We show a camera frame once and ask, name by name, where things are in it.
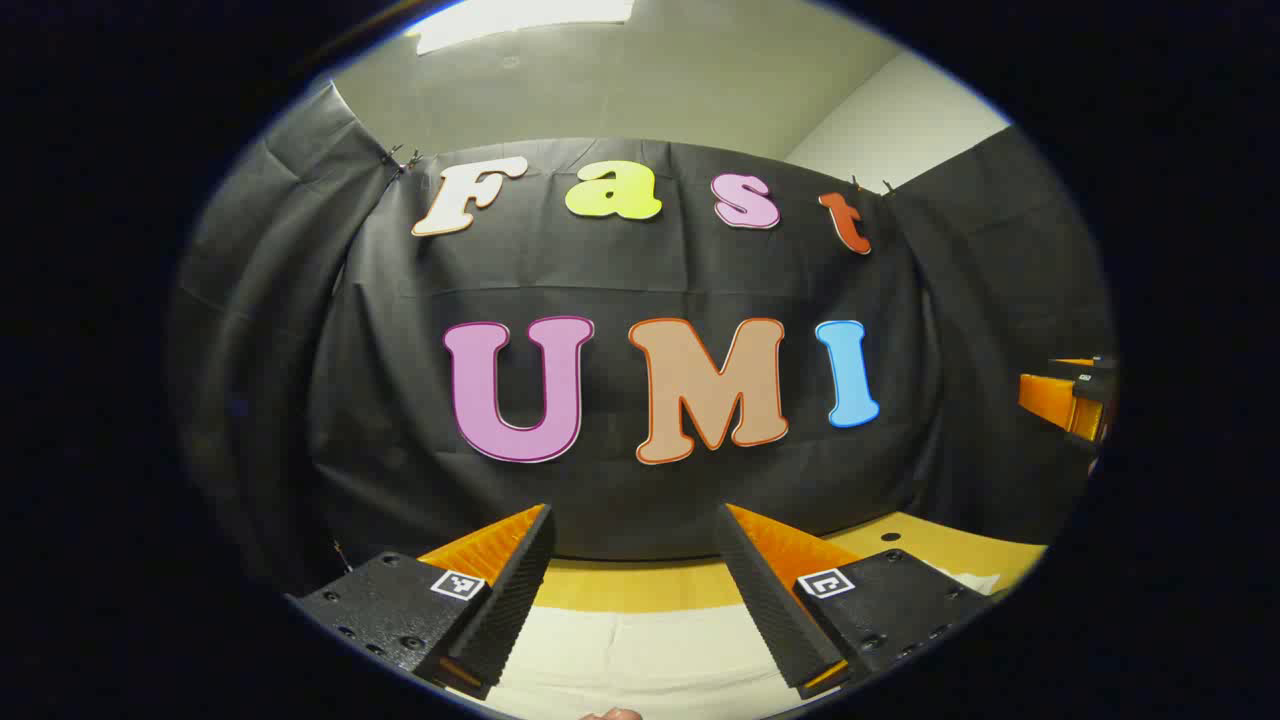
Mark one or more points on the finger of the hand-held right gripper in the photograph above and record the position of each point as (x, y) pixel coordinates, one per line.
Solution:
(1050, 398)

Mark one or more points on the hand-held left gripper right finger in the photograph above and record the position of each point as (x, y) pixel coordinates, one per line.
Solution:
(760, 590)

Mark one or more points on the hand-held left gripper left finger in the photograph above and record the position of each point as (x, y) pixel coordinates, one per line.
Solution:
(515, 590)

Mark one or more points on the cream white jeans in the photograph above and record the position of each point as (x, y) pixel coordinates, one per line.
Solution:
(640, 655)

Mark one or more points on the black backdrop cloth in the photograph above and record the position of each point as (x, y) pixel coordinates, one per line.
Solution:
(600, 270)

